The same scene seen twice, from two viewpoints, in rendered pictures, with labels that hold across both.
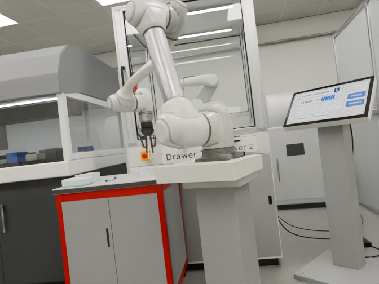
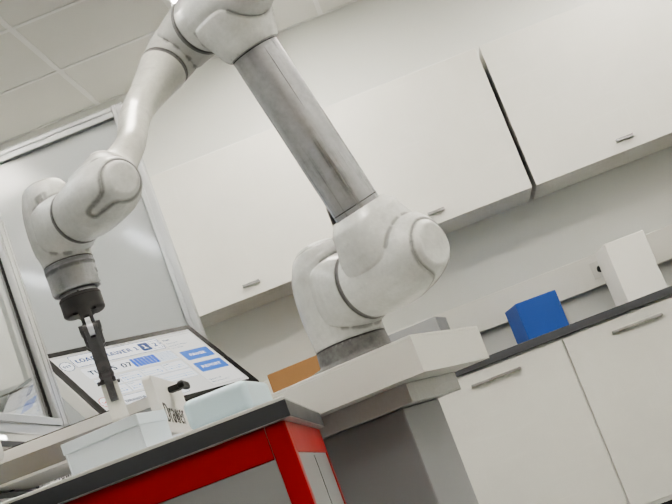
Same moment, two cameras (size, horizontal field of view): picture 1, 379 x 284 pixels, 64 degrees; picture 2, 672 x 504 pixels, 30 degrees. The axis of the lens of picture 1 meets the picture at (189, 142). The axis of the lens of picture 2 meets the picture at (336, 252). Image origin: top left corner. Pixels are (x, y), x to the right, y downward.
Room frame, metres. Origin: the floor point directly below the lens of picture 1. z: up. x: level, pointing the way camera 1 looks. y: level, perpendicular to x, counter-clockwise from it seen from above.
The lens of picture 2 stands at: (1.73, 2.46, 0.62)
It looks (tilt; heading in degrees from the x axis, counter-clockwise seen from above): 10 degrees up; 263
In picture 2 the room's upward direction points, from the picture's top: 21 degrees counter-clockwise
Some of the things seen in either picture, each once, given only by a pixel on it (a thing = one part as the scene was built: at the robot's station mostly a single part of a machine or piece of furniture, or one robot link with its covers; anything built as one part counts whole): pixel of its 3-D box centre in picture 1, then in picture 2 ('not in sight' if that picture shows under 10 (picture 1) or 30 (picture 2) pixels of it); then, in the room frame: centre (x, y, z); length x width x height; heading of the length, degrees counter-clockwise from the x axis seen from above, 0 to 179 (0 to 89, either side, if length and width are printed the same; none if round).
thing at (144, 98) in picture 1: (142, 100); (58, 220); (1.91, 0.27, 1.23); 0.13 x 0.11 x 0.16; 127
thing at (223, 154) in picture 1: (222, 153); (360, 354); (1.45, -0.15, 0.86); 0.22 x 0.18 x 0.06; 57
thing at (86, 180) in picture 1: (77, 181); (230, 405); (1.74, 0.66, 0.78); 0.15 x 0.10 x 0.04; 77
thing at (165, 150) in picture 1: (185, 152); (170, 407); (1.85, 0.03, 0.87); 0.29 x 0.02 x 0.11; 83
